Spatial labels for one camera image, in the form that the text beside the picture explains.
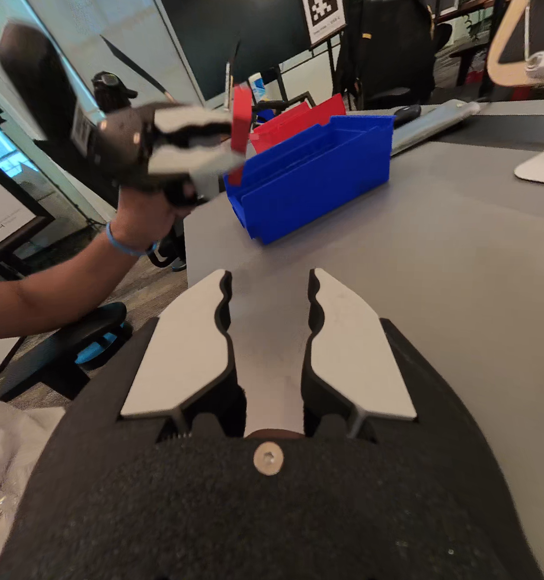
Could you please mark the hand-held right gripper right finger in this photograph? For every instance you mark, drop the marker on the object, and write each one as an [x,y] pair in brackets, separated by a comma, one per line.
[358,362]

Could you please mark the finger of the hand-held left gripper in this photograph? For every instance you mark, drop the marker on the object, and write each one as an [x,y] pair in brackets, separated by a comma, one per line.
[190,118]
[186,161]

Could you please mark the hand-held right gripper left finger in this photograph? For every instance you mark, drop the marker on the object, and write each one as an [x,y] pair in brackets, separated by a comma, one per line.
[181,362]

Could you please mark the red rectangular block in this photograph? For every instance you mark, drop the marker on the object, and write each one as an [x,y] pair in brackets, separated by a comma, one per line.
[242,118]

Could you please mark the blue plastic bin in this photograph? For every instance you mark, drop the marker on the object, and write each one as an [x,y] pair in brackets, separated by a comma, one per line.
[312,190]

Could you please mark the person's left forearm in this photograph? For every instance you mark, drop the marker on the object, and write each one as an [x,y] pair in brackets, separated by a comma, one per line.
[50,294]

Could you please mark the person's left hand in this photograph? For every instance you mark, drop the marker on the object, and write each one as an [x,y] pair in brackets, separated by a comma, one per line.
[140,217]

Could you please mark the white blue canister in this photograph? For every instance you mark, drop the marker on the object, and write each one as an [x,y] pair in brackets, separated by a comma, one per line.
[256,86]

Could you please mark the lit blue screen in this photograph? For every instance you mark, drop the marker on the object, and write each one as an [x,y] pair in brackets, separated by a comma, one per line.
[5,149]

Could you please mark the large dark screen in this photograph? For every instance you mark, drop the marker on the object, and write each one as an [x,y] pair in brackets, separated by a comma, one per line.
[235,40]

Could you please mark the red plastic bin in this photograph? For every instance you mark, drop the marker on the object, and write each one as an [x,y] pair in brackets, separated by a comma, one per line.
[299,120]

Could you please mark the blue wristband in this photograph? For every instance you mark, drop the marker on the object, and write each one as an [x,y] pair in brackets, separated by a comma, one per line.
[118,247]

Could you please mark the framed tag poster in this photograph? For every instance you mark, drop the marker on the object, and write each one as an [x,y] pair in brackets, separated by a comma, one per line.
[5,213]

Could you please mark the black white tag board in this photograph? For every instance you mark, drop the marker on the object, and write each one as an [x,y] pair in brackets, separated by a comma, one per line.
[324,18]

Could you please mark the black computer mouse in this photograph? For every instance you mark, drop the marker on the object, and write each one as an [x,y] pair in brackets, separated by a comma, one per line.
[408,115]

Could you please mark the grey pouch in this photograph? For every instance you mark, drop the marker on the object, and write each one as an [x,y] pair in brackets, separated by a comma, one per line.
[435,122]

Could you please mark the black tripod camera head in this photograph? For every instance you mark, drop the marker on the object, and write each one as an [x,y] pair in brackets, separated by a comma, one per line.
[111,88]

